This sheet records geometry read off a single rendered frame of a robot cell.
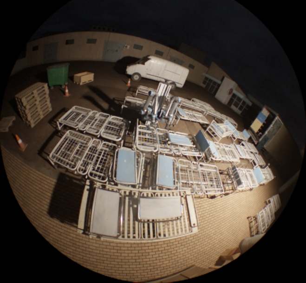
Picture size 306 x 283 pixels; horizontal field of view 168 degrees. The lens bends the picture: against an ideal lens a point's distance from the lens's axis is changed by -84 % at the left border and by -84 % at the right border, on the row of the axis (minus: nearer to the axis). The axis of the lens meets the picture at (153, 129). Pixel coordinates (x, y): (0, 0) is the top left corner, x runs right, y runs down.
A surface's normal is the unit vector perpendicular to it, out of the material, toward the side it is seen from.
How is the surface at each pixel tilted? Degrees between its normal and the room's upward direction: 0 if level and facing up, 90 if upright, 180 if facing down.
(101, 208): 3
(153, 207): 6
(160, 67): 88
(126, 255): 0
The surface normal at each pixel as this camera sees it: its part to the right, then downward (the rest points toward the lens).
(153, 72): 0.19, 0.65
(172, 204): 0.30, -0.66
